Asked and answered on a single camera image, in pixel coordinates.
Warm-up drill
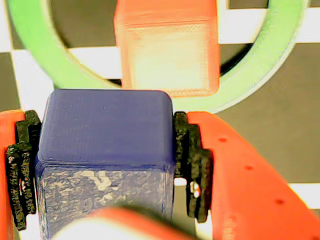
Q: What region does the red cube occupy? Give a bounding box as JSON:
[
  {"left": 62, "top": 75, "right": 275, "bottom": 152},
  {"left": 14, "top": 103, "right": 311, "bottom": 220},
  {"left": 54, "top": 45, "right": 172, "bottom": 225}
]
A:
[{"left": 113, "top": 0, "right": 221, "bottom": 98}]

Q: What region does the blue cube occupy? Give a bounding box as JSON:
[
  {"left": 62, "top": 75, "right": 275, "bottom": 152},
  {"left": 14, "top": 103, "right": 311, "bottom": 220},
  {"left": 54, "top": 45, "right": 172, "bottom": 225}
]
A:
[{"left": 34, "top": 89, "right": 176, "bottom": 240}]

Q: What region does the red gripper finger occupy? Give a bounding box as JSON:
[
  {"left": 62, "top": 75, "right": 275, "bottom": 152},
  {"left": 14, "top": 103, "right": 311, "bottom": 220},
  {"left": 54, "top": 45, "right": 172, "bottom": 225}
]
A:
[
  {"left": 0, "top": 109, "right": 42, "bottom": 240},
  {"left": 173, "top": 111, "right": 320, "bottom": 240}
]

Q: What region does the black white marker mat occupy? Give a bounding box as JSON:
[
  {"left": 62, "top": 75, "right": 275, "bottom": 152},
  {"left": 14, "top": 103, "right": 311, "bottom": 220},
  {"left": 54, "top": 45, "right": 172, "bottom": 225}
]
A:
[{"left": 0, "top": 0, "right": 320, "bottom": 240}]

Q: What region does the green ring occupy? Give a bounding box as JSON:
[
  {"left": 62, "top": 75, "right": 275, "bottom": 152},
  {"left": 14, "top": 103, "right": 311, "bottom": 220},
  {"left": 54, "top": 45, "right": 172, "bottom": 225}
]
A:
[{"left": 6, "top": 0, "right": 310, "bottom": 115}]

